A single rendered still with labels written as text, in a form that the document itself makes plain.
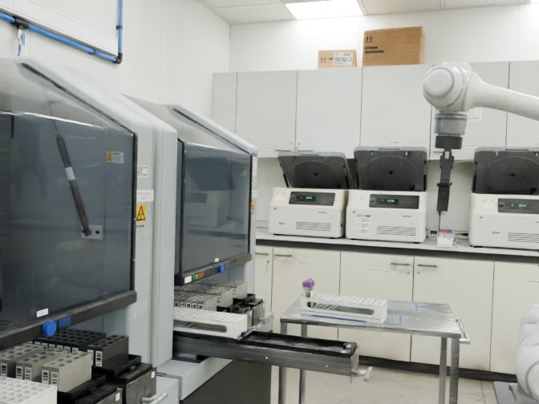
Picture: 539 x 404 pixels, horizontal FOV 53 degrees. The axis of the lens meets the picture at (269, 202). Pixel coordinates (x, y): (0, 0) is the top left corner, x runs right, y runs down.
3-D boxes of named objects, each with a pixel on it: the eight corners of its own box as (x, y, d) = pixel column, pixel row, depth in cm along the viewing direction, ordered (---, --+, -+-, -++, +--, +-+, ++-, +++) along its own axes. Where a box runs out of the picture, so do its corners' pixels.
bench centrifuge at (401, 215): (344, 240, 385) (347, 143, 383) (357, 233, 445) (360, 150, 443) (424, 244, 369) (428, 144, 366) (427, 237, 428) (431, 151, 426)
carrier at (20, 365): (52, 372, 127) (52, 347, 127) (59, 373, 126) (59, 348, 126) (14, 389, 116) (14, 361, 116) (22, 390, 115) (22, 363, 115)
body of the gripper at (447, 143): (463, 135, 151) (459, 168, 151) (462, 136, 159) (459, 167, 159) (435, 134, 153) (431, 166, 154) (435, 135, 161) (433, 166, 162)
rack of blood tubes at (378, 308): (298, 313, 192) (298, 296, 192) (306, 308, 202) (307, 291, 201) (382, 324, 181) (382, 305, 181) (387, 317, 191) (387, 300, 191)
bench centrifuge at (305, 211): (266, 235, 405) (269, 150, 403) (291, 229, 463) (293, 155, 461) (338, 240, 386) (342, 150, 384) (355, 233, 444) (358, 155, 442)
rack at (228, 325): (147, 331, 170) (148, 312, 170) (164, 324, 179) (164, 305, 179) (235, 342, 161) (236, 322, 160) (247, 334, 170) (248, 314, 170)
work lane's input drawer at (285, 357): (134, 353, 169) (135, 325, 169) (156, 341, 183) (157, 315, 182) (366, 386, 147) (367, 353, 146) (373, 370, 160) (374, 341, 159)
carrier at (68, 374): (84, 377, 124) (84, 351, 124) (91, 378, 124) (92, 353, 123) (50, 395, 113) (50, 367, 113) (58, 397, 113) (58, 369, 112)
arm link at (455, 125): (467, 117, 158) (465, 138, 159) (435, 116, 161) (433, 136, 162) (468, 115, 149) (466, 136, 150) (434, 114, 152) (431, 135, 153)
